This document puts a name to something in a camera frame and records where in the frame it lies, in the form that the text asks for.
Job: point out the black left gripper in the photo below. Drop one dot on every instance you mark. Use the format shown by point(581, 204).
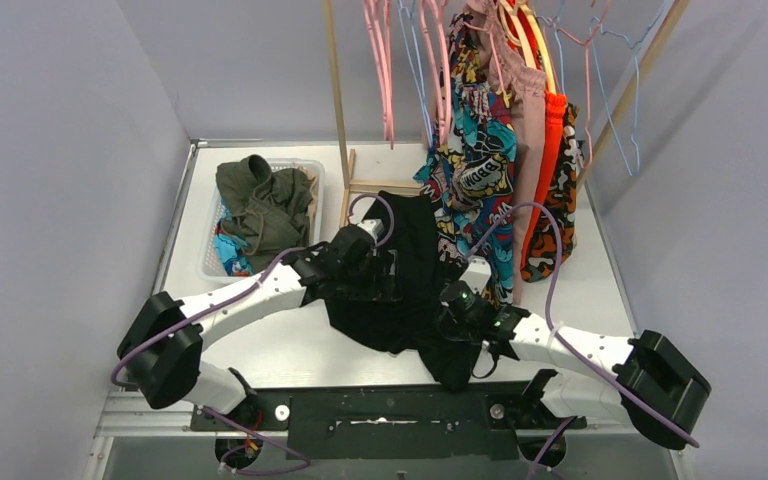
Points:
point(384, 266)

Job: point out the olive green shorts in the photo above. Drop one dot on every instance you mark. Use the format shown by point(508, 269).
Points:
point(268, 207)

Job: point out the beige shorts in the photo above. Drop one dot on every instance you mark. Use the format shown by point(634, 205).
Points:
point(314, 184)

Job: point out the turquoise shark print shorts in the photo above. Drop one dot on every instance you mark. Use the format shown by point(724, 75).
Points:
point(230, 249)

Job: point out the thin blue wire hanger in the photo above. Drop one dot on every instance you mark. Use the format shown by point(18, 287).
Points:
point(407, 15)

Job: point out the thin pink wire hanger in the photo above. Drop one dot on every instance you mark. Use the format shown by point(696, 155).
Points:
point(382, 24)

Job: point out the thick pink plastic hanger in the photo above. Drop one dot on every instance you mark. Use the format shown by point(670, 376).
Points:
point(432, 28)

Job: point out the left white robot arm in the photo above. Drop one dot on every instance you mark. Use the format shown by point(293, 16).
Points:
point(161, 351)

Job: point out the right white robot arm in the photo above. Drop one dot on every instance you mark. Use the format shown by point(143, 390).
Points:
point(645, 382)

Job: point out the comic print shorts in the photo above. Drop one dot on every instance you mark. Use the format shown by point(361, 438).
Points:
point(469, 177)

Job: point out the orange red shorts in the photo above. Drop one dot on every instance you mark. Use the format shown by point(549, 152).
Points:
point(550, 159)

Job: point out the black orange patterned shorts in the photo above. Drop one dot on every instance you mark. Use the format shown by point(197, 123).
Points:
point(543, 252)

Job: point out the dusty pink shorts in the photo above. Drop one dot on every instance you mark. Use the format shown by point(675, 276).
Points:
point(500, 113)

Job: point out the white perforated plastic basket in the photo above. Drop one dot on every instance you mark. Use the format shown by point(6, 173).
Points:
point(209, 267)

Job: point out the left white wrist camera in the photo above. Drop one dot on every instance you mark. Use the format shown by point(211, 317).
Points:
point(373, 227)

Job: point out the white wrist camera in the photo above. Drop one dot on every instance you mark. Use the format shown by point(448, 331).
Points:
point(477, 274)
point(373, 227)

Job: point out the wooden clothes rack frame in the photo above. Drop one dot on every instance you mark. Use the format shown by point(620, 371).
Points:
point(357, 114)

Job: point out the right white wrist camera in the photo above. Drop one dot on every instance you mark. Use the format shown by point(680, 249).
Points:
point(477, 274)

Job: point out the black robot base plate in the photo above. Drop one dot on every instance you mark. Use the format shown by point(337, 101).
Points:
point(492, 420)

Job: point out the empty pink wire hanger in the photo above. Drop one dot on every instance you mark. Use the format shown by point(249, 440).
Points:
point(572, 28)

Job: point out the empty blue wire hanger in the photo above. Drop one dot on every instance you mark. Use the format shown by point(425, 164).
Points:
point(620, 50)

